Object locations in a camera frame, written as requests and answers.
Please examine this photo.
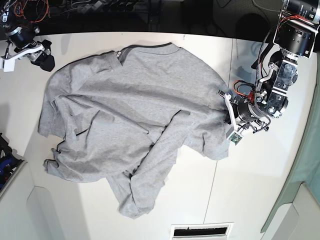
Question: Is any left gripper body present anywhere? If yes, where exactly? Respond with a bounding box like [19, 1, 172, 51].
[231, 98, 269, 128]

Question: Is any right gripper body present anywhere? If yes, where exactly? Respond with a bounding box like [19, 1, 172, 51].
[6, 26, 40, 49]

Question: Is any grey t-shirt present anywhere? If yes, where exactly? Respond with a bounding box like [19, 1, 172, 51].
[38, 43, 229, 219]

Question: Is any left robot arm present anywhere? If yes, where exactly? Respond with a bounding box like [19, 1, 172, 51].
[226, 0, 320, 131]

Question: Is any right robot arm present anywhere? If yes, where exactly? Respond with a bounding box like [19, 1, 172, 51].
[0, 0, 55, 72]

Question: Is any white slotted vent panel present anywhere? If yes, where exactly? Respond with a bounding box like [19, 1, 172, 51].
[169, 222, 234, 240]

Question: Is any blue and black cable bundle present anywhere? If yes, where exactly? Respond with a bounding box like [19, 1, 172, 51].
[0, 132, 23, 192]

